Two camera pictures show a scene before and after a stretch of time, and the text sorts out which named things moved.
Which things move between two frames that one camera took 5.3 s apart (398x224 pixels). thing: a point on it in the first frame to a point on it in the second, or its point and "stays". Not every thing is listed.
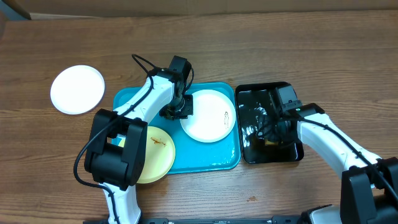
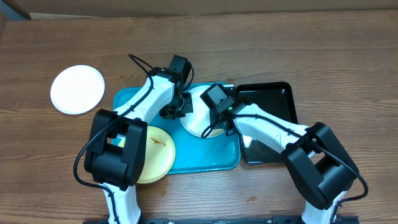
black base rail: x=242 y=219 stays
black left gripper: x=188 y=109 stays
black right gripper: x=267 y=130 to x=216 y=121
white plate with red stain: x=78 y=89 stays
